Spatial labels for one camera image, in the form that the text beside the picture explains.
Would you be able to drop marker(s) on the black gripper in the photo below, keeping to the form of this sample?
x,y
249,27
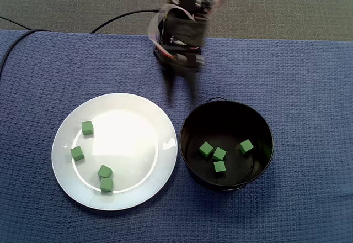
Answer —
x,y
184,64

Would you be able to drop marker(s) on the green cube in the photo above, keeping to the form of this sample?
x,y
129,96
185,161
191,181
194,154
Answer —
x,y
219,154
106,185
206,149
246,146
219,167
104,171
87,127
77,153

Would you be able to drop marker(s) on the black robot arm with stickers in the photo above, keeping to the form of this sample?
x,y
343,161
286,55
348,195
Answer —
x,y
187,2

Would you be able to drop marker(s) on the black metal bucket container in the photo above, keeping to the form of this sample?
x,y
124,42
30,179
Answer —
x,y
234,121

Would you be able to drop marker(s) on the white round plate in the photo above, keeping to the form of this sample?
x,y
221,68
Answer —
x,y
124,143

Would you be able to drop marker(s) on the blue waffle-weave mat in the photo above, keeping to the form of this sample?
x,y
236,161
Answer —
x,y
303,116

